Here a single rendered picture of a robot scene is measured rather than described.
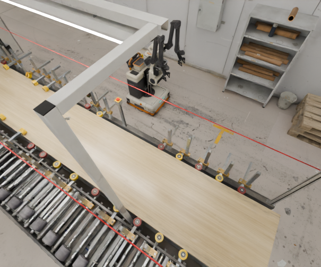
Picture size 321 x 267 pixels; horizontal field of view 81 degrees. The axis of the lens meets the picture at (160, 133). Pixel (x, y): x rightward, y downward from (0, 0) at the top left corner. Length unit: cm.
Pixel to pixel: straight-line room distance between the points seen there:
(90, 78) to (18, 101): 280
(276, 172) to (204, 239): 199
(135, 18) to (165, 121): 278
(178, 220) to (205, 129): 205
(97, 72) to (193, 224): 166
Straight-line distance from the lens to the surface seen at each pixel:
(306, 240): 347
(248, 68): 417
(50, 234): 231
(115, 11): 113
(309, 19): 381
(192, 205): 207
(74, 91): 69
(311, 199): 371
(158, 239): 199
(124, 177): 217
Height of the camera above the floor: 289
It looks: 56 degrees down
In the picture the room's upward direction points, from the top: 1 degrees counter-clockwise
